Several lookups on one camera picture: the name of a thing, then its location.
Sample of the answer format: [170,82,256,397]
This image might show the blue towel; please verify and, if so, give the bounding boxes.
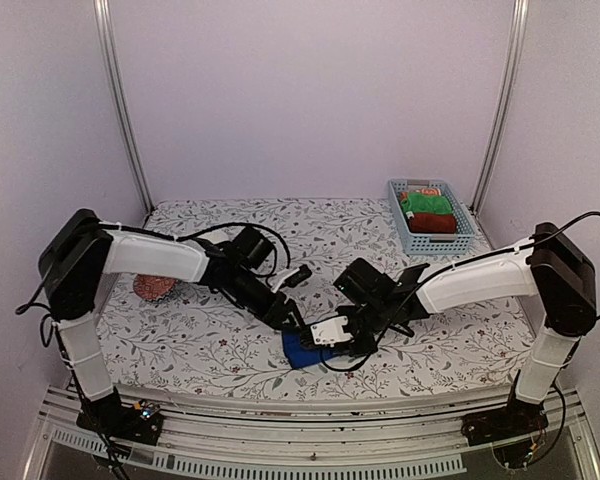
[282,330,350,369]

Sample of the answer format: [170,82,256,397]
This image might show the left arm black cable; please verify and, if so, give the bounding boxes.
[14,222,292,346]

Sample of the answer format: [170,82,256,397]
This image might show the green rolled towel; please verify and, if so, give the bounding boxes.
[400,192,453,215]

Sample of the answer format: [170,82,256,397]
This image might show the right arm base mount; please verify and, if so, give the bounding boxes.
[461,396,549,470]

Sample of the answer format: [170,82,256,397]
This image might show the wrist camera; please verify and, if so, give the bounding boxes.
[309,316,353,347]
[270,265,312,293]

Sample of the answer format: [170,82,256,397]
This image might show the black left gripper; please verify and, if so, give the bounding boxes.
[228,266,306,334]

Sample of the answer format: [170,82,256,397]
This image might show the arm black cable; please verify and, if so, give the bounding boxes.
[14,222,292,346]
[319,210,600,374]

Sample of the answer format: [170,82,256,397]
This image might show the aluminium front table rail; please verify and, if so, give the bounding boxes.
[22,382,600,480]

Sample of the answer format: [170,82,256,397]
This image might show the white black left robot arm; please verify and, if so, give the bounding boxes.
[38,209,312,434]

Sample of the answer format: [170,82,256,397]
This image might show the left aluminium frame post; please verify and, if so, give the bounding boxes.
[93,0,154,215]

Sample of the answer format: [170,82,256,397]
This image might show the right aluminium frame post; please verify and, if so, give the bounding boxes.
[470,0,529,216]

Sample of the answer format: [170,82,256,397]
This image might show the dark red towel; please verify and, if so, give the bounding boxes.
[408,213,457,234]

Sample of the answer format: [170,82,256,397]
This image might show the orange patterned rolled towel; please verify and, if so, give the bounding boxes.
[399,188,442,201]

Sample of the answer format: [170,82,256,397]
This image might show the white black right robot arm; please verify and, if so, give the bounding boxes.
[313,222,598,436]

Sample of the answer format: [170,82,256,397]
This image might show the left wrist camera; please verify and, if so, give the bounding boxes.
[270,265,312,293]

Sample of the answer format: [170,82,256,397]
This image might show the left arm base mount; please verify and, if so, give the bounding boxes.
[76,399,164,446]

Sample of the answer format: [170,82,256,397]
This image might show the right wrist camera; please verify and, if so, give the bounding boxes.
[309,316,353,347]

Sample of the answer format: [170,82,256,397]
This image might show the aluminium frame post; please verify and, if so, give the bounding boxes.
[470,0,529,216]
[93,0,154,215]

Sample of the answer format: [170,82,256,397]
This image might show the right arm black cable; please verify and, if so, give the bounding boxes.
[319,210,600,374]

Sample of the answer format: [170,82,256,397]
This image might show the light blue plastic basket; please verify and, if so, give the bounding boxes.
[387,179,477,255]

